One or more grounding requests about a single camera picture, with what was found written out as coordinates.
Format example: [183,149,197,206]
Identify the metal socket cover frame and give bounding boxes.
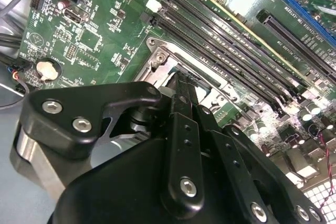
[132,47,238,104]

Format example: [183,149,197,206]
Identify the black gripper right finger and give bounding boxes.
[187,78,327,224]

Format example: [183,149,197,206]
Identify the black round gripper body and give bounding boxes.
[45,137,245,224]

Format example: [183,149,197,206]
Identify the thin metal locking lever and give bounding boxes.
[145,36,232,88]

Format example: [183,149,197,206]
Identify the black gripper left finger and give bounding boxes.
[9,72,206,219]

